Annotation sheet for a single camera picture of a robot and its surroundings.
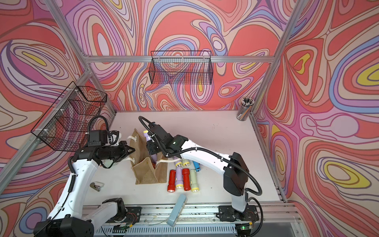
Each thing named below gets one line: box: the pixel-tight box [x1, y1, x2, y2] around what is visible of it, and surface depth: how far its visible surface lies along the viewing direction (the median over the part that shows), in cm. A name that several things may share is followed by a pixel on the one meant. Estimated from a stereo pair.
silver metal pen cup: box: [236, 97, 255, 121], surface depth 107 cm
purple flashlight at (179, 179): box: [175, 166, 184, 190], surface depth 85 cm
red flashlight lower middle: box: [182, 168, 191, 192], surface depth 85 cm
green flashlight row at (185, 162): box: [182, 158, 190, 168], surface depth 90 cm
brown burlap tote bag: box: [126, 127, 183, 185], surface depth 80 cm
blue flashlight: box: [192, 160, 201, 172], surface depth 90 cm
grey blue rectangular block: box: [166, 194, 189, 228], surface depth 75 cm
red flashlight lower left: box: [167, 169, 177, 193], surface depth 84 cm
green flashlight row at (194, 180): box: [189, 168, 200, 193], surface depth 84 cm
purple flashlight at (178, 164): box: [174, 160, 183, 168], surface depth 90 cm
